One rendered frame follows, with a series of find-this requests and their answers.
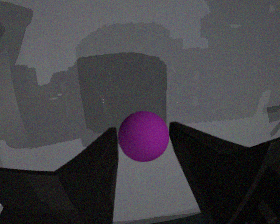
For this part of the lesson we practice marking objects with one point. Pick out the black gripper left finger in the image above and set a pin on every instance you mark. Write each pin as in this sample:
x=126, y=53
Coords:
x=82, y=190

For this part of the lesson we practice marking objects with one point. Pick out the purple ball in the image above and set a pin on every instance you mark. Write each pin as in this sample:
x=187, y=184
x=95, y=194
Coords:
x=143, y=136

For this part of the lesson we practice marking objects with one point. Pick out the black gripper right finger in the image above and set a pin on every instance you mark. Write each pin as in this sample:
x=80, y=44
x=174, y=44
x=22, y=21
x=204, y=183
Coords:
x=222, y=175

